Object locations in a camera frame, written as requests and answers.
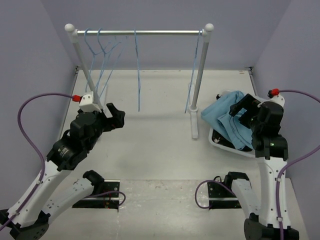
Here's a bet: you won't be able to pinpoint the blue wire hanger holding trousers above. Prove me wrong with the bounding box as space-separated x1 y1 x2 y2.
134 29 141 112

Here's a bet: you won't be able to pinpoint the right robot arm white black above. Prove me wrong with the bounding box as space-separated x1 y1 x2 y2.
223 93 300 240

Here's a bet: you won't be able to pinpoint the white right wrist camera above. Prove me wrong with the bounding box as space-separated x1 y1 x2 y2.
265 94 285 108

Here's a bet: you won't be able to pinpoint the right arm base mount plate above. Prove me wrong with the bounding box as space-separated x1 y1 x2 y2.
207 181 242 210

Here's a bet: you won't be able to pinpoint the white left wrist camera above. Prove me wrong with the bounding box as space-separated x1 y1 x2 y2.
79 91 102 113

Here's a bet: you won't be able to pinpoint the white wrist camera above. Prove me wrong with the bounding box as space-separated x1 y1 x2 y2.
79 91 102 113
265 94 285 108

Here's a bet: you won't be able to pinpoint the light blue trousers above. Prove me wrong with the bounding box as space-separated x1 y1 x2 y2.
201 90 253 150

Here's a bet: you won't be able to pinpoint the silver clothes rack with white feet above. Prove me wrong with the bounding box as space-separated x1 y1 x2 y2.
64 23 214 139

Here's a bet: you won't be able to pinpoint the white plastic basket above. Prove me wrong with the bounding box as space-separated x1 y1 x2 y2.
201 90 255 158

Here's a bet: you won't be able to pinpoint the purple camera cable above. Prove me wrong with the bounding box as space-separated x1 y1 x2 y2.
194 87 320 240
0 92 126 226

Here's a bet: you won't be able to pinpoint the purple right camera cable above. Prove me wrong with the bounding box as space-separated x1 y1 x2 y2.
194 87 320 240

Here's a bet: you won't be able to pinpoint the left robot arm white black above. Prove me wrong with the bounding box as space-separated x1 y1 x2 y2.
0 103 125 240

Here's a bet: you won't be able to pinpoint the aluminium rail right table edge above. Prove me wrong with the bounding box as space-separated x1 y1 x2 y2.
246 66 258 96

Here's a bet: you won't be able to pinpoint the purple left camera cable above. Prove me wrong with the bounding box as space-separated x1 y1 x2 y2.
0 92 126 226

